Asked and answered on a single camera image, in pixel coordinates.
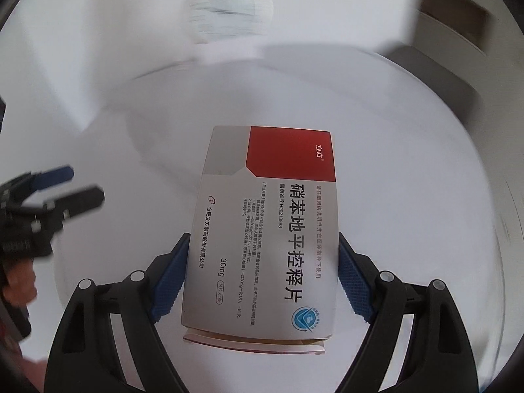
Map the person's left hand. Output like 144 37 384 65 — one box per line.
3 259 37 307

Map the red and white medicine box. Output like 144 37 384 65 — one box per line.
181 126 341 355

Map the white round clock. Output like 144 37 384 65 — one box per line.
182 0 274 46

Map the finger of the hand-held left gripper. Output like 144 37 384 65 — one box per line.
0 166 74 209
25 185 105 231

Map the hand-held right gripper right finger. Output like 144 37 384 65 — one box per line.
338 231 479 393

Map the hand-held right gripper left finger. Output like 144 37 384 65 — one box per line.
47 233 192 393

